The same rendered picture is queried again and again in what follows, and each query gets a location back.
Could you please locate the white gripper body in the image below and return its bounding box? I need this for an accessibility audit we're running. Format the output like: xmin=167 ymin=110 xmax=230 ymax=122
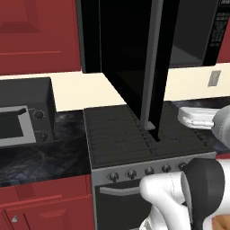
xmin=177 ymin=106 xmax=221 ymax=130

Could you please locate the black microwave oven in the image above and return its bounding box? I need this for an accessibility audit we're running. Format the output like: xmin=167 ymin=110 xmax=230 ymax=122
xmin=75 ymin=0 xmax=230 ymax=75

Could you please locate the black microwave door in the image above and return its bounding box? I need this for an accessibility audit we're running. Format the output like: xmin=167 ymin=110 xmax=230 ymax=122
xmin=99 ymin=0 xmax=181 ymax=143

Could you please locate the black oven door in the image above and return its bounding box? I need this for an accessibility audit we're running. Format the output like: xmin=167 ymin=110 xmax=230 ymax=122
xmin=93 ymin=177 xmax=155 ymax=230

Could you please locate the red base cupboard door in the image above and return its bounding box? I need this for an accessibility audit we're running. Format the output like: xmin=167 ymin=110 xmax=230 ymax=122
xmin=3 ymin=193 xmax=96 ymax=230

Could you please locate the black stove hob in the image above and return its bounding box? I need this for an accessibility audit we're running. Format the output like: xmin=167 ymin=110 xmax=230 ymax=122
xmin=83 ymin=101 xmax=217 ymax=169

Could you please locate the black toaster oven knob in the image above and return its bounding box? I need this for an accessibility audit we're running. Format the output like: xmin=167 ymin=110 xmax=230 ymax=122
xmin=32 ymin=109 xmax=45 ymax=120
xmin=39 ymin=131 xmax=50 ymax=143

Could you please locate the red drawer front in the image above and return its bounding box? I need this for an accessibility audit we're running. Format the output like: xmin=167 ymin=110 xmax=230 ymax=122
xmin=13 ymin=174 xmax=93 ymax=201

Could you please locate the black toaster oven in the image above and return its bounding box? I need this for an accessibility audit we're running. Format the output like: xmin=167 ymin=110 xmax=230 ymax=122
xmin=0 ymin=76 xmax=58 ymax=149

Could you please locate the grey wall socket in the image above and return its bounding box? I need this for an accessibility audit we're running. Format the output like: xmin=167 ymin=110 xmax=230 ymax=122
xmin=208 ymin=69 xmax=222 ymax=88

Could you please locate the grey microwave door handle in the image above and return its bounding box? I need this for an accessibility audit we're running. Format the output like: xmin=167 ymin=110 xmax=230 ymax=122
xmin=139 ymin=0 xmax=164 ymax=131

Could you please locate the red wall cupboard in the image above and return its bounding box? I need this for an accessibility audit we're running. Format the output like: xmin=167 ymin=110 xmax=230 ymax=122
xmin=216 ymin=26 xmax=230 ymax=64

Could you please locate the grey oven door handle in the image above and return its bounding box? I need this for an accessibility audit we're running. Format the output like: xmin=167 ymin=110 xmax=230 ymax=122
xmin=99 ymin=184 xmax=142 ymax=198

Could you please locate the red wall cupboard door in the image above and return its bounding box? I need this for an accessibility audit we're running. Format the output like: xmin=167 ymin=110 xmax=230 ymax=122
xmin=0 ymin=0 xmax=82 ymax=76

